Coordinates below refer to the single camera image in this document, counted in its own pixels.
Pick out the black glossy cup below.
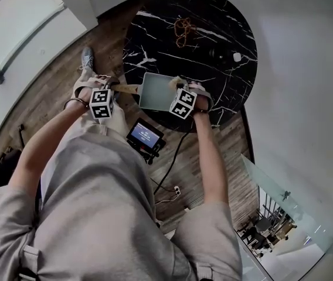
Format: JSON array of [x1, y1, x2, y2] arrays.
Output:
[[209, 47, 229, 61]]

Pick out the person's beige trousers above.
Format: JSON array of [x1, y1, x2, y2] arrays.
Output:
[[72, 68, 130, 138]]

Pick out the black metal railing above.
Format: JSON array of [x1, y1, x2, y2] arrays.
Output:
[[257, 186, 298, 246]]

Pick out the small black monitor screen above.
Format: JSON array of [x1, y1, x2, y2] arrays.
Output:
[[125, 117, 168, 165]]

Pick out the person in white shirt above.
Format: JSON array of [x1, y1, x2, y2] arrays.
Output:
[[0, 127, 243, 281]]

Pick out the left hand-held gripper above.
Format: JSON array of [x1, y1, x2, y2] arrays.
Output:
[[89, 80, 121, 120]]

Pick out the person's left hand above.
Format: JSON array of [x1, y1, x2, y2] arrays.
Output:
[[72, 74, 118, 104]]

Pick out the brown bead necklace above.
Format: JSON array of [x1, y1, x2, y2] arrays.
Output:
[[174, 16, 198, 49]]

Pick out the black marble round table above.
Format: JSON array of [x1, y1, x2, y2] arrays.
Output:
[[122, 0, 259, 133]]

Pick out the grey sneaker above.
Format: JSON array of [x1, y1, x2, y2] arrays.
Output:
[[80, 46, 95, 70]]

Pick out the square pale green pan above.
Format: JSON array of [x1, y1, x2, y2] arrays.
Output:
[[112, 71, 189, 112]]

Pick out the frosted glass panel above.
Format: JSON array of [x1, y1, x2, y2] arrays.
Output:
[[239, 153, 333, 263]]

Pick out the person's right forearm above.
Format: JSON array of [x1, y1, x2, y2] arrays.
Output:
[[192, 111, 229, 206]]

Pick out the person's right hand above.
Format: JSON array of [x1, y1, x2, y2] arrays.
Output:
[[188, 81, 215, 114]]

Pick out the person's left forearm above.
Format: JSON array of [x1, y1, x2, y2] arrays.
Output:
[[8, 98, 87, 193]]

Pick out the dark wristband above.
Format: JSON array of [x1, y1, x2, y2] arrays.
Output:
[[63, 97, 89, 111]]

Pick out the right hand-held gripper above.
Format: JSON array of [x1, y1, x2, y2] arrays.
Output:
[[168, 78, 198, 120]]

